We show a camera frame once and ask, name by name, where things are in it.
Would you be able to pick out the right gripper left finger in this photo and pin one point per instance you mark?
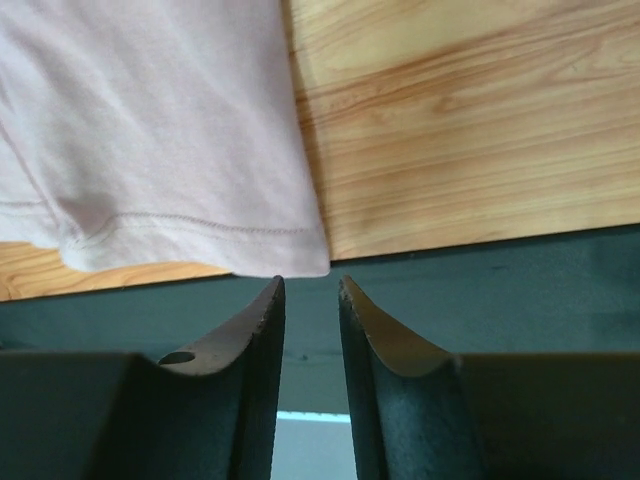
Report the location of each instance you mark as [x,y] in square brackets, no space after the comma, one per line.
[205,411]

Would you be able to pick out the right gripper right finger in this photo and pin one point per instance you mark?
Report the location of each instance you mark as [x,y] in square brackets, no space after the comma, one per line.
[420,412]

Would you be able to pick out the pink printed t shirt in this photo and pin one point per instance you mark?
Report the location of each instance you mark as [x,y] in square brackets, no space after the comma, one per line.
[140,132]

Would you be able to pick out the aluminium mounting rail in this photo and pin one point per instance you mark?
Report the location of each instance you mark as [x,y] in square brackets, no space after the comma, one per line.
[310,445]

